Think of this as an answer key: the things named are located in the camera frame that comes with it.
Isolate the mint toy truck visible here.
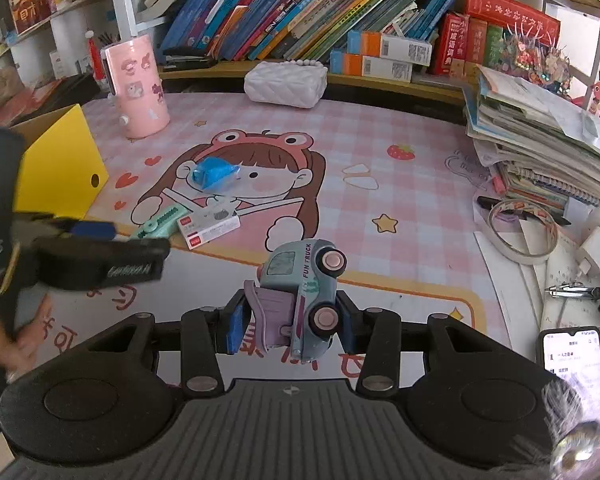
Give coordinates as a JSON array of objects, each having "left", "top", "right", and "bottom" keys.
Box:
[{"left": 244, "top": 238, "right": 347, "bottom": 363}]

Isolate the person's left hand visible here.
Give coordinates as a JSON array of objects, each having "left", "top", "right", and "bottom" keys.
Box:
[{"left": 0, "top": 295, "right": 53, "bottom": 374}]

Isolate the yellow cardboard box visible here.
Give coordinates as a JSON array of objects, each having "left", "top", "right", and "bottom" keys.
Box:
[{"left": 12, "top": 104, "right": 109, "bottom": 219}]

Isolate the red white staples box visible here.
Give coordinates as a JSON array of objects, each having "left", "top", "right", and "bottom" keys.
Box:
[{"left": 176, "top": 207, "right": 240, "bottom": 250}]

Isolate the blue plastic toy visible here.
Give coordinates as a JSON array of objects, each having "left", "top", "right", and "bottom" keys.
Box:
[{"left": 192, "top": 157, "right": 240, "bottom": 192}]

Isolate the pink cartoon table mat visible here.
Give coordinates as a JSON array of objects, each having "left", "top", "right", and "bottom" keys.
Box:
[{"left": 38, "top": 93, "right": 508, "bottom": 362}]

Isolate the red and white tube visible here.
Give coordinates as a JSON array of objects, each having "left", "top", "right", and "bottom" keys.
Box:
[{"left": 85, "top": 29, "right": 107, "bottom": 91}]

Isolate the pink cylindrical dispenser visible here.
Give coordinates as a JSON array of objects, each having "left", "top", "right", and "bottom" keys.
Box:
[{"left": 102, "top": 36, "right": 170, "bottom": 140}]

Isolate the white decorated tape roll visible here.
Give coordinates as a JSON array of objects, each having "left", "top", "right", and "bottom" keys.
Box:
[{"left": 482, "top": 200, "right": 559, "bottom": 266}]

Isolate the smartphone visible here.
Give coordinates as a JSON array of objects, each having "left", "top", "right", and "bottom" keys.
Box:
[{"left": 539, "top": 326, "right": 600, "bottom": 418}]

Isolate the silver pen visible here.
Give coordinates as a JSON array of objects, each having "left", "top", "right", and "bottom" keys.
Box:
[{"left": 545, "top": 283, "right": 600, "bottom": 301}]

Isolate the white power adapter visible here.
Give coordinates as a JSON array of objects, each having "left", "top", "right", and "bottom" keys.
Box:
[{"left": 576, "top": 226, "right": 600, "bottom": 276}]

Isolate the stack of papers and notebooks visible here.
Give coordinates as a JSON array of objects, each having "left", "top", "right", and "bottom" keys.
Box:
[{"left": 463, "top": 67, "right": 600, "bottom": 212}]

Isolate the white quilted pouch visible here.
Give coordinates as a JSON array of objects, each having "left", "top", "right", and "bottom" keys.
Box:
[{"left": 244, "top": 61, "right": 328, "bottom": 110}]

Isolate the red book box set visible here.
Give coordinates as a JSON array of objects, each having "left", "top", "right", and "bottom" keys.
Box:
[{"left": 429, "top": 0, "right": 562, "bottom": 79}]

